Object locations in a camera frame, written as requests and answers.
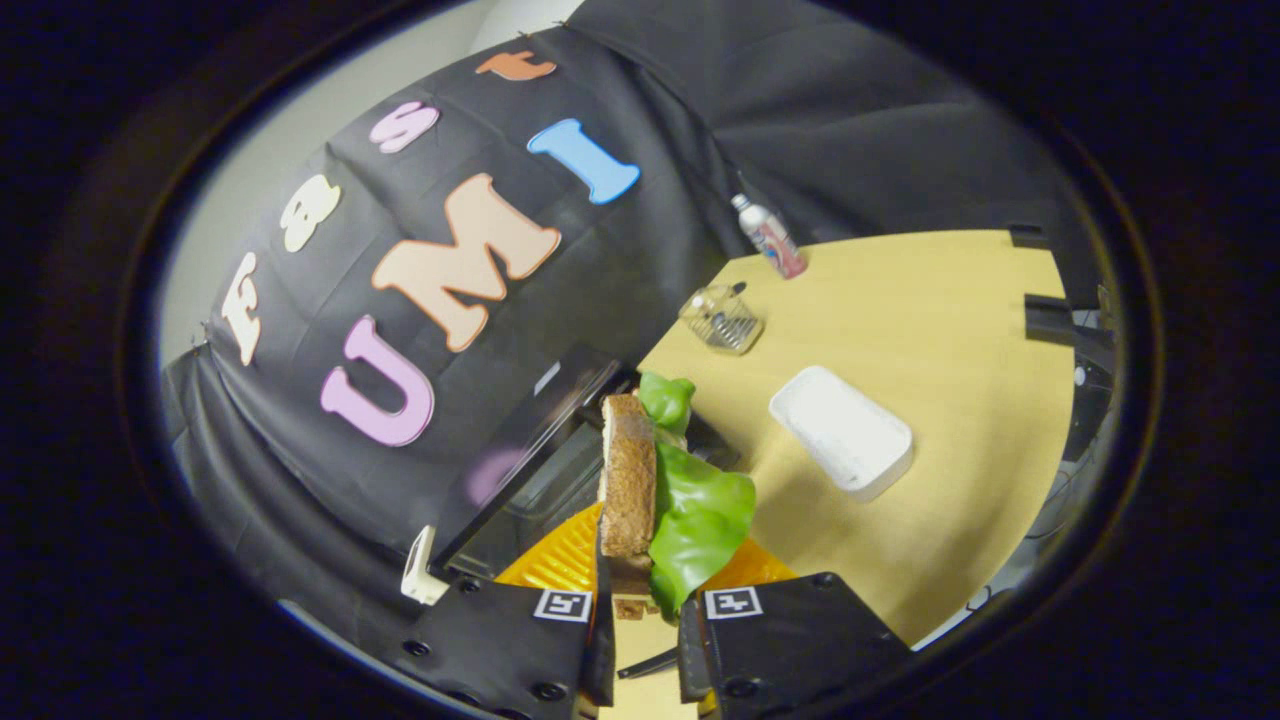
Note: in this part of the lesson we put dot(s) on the black toaster oven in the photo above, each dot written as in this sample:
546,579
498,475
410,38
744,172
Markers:
530,440

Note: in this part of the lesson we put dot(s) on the black backdrop cloth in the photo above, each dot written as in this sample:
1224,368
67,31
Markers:
640,270

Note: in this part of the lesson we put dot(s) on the white pink drink bottle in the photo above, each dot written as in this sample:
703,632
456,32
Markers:
772,240

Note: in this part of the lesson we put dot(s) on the black table clamp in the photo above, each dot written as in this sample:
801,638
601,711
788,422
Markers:
1060,325
1026,236

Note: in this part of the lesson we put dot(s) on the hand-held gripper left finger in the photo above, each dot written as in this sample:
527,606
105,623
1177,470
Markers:
604,660

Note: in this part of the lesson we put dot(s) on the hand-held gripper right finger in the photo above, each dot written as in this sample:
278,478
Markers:
692,660

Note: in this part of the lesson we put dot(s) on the white bread toaster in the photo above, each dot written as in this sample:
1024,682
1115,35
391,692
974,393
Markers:
420,575

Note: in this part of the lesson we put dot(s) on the lettuce sandwich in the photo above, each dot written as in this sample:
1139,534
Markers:
628,480

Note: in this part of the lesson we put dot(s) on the clear glass jar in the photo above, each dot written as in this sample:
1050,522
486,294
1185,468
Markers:
722,320

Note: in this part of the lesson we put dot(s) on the white rectangular tray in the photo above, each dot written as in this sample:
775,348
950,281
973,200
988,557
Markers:
845,430

